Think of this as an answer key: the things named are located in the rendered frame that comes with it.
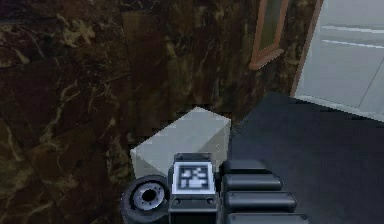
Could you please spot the grey box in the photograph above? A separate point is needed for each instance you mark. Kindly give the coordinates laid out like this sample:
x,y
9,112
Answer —
x,y
190,136

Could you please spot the white door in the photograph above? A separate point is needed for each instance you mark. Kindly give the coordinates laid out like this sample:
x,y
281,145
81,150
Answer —
x,y
346,56

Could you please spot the brown framed picture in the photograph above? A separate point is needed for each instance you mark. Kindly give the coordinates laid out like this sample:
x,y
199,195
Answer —
x,y
270,30

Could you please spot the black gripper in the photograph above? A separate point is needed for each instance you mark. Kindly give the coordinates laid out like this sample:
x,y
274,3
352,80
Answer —
x,y
146,198

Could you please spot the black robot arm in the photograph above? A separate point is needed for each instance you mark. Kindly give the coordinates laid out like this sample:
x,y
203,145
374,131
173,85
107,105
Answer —
x,y
253,196

